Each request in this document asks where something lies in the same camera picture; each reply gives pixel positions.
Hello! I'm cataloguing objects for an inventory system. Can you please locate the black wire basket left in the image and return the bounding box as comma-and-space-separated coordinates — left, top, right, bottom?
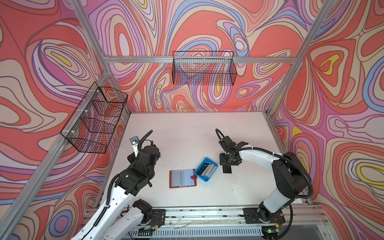
61, 83, 128, 154

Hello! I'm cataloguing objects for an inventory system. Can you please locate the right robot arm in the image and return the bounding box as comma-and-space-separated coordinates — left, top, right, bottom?
215, 129, 314, 223

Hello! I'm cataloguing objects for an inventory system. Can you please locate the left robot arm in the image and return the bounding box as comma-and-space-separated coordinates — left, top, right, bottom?
72, 130, 161, 240

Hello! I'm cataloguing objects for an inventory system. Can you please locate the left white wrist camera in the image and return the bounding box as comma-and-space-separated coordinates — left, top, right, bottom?
130, 136, 140, 157

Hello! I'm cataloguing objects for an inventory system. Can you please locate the red leather card holder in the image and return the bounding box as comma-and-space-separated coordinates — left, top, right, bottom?
169, 169, 197, 189

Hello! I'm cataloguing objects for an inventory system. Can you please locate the blue plastic card tray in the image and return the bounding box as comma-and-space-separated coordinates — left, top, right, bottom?
195, 158, 219, 183

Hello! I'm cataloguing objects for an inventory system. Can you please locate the black wire basket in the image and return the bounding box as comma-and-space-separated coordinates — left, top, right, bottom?
172, 51, 238, 86
61, 83, 128, 154

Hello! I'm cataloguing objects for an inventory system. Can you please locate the black wire basket back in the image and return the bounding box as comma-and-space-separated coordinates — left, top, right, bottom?
172, 51, 238, 86

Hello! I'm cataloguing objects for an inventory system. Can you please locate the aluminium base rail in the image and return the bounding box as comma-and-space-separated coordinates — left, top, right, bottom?
80, 203, 334, 240

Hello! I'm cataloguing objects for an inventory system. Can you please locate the dark credit card stack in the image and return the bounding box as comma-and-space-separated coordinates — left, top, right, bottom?
197, 162, 217, 178

